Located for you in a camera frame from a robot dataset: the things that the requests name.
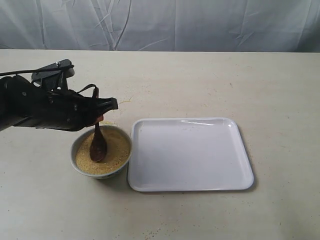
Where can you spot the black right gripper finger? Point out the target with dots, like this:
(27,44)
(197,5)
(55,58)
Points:
(103,105)

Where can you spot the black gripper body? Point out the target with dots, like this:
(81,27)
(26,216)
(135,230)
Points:
(64,110)

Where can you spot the brown wooden spoon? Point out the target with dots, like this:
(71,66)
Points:
(98,147)

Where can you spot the white rectangular plastic tray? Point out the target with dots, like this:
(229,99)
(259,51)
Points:
(187,155)

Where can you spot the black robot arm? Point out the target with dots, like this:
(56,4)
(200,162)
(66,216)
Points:
(23,104)

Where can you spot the spilled yellow grains pile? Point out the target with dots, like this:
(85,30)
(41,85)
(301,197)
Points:
(109,123)

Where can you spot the white ceramic bowl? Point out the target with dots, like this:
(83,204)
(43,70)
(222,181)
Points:
(75,162)

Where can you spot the white wrinkled backdrop cloth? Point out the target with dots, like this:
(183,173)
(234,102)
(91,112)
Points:
(161,25)

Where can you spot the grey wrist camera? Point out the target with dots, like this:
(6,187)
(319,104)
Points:
(53,76)

